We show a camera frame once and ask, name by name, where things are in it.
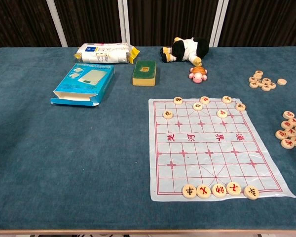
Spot yellow sponge green scouring pad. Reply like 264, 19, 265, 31
132, 60, 157, 87

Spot pink orange turtle toy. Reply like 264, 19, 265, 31
188, 66, 208, 84

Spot blue kitchen scale box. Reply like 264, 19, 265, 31
50, 62, 115, 108

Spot translucent plastic xiangqi board sheet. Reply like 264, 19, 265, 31
148, 98, 296, 202

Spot black white plush toy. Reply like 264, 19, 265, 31
160, 37, 210, 66

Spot white tissue pack yellow ends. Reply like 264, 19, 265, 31
74, 42, 141, 65

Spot teal felt table cover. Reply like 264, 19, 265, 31
0, 45, 296, 232

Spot dark ribbed partition panel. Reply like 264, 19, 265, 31
213, 0, 296, 47
123, 0, 229, 47
0, 0, 68, 48
46, 0, 128, 48

